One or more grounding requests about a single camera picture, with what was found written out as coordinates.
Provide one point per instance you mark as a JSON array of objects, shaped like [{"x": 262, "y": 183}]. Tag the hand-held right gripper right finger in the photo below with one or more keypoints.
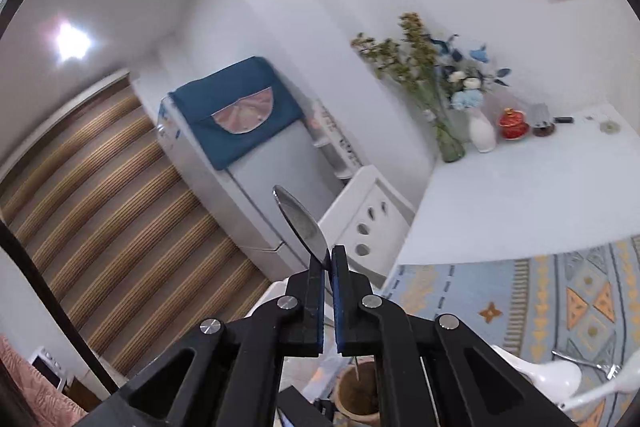
[{"x": 341, "y": 307}]

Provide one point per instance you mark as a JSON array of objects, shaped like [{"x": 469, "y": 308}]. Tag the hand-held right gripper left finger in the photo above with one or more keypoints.
[{"x": 315, "y": 307}]

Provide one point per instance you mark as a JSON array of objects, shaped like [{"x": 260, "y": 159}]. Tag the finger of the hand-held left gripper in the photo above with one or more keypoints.
[{"x": 324, "y": 409}]

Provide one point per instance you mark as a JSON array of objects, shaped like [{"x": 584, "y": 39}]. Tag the bamboo utensil holder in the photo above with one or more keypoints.
[{"x": 350, "y": 399}]

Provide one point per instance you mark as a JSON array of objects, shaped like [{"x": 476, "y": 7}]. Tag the silver metal spoon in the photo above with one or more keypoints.
[{"x": 300, "y": 219}]

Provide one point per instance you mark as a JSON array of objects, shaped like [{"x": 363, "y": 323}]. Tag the silver metal fork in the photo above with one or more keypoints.
[{"x": 611, "y": 372}]

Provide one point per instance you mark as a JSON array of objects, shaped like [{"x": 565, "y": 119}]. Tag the patterned blue table mat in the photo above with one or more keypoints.
[{"x": 500, "y": 287}]

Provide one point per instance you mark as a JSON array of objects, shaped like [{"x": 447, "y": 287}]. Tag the grey refrigerator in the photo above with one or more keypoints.
[{"x": 300, "y": 142}]

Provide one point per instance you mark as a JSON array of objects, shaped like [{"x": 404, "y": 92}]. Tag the white shelf rack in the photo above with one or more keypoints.
[{"x": 335, "y": 127}]

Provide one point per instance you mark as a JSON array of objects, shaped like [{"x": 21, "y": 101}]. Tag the glass vase with green stems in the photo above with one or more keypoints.
[{"x": 450, "y": 144}]

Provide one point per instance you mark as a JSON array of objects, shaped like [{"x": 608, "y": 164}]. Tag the striped brown curtain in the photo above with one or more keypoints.
[{"x": 125, "y": 207}]

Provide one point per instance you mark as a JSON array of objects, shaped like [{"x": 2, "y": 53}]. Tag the white rice paddle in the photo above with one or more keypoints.
[
  {"x": 550, "y": 377},
  {"x": 600, "y": 397}
]

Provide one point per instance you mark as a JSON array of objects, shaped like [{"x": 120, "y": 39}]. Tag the white vase with flowers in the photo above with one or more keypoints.
[{"x": 482, "y": 134}]

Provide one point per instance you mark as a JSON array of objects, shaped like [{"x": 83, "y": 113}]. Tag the blue refrigerator cover cloth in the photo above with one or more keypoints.
[{"x": 200, "y": 107}]

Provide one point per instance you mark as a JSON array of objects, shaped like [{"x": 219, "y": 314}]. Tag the brown wooden cabinet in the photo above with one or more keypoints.
[{"x": 85, "y": 394}]

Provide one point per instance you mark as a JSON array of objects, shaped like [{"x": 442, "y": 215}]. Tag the red lidded tea cup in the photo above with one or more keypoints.
[{"x": 512, "y": 124}]

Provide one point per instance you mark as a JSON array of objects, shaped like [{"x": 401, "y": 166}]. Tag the grey phone stand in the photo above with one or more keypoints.
[{"x": 542, "y": 127}]

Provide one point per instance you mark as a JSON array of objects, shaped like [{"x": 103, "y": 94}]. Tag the white microwave oven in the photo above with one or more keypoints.
[{"x": 45, "y": 369}]

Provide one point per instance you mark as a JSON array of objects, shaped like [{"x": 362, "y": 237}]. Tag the black pen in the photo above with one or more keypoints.
[{"x": 564, "y": 120}]

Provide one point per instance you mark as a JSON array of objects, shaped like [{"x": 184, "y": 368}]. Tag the pink textured cloth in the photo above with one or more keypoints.
[{"x": 30, "y": 387}]

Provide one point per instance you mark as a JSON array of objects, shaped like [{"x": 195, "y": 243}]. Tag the ceiling light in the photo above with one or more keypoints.
[{"x": 72, "y": 39}]

